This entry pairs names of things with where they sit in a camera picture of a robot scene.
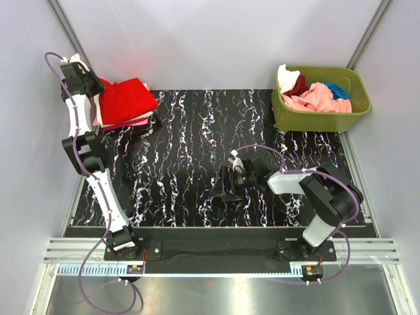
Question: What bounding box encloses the aluminium frame rail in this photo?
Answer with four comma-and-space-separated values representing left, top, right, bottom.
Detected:
44, 238, 400, 265

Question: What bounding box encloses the black marbled table mat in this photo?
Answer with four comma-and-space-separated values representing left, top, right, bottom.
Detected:
64, 89, 375, 238

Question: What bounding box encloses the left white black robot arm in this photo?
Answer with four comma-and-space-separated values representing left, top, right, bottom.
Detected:
60, 61, 142, 260

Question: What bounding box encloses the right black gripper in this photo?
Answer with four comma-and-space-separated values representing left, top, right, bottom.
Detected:
209, 165, 257, 202

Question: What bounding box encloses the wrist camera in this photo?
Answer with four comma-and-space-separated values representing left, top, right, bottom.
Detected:
60, 53, 90, 78
228, 150, 253, 174

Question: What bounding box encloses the blue t shirt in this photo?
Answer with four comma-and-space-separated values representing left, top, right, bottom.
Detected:
322, 81, 349, 100

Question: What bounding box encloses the folded white t shirt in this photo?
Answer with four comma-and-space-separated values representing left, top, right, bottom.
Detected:
94, 96, 153, 131

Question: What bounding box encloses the olive green plastic bin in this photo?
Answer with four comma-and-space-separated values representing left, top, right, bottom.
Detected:
272, 64, 371, 133

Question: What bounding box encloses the white cloth in bin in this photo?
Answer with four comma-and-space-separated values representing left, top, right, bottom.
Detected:
277, 64, 301, 93

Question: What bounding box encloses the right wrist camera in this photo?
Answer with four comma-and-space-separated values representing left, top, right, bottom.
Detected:
228, 150, 253, 174

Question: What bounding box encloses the dark red t shirt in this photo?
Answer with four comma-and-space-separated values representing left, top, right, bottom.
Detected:
283, 73, 309, 97

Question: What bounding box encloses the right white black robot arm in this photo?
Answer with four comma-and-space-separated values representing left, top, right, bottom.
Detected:
209, 156, 364, 260

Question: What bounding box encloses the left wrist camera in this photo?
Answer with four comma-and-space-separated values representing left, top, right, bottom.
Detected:
60, 53, 90, 78

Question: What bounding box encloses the light pink t shirt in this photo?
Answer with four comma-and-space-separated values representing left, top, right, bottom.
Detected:
282, 83, 352, 114

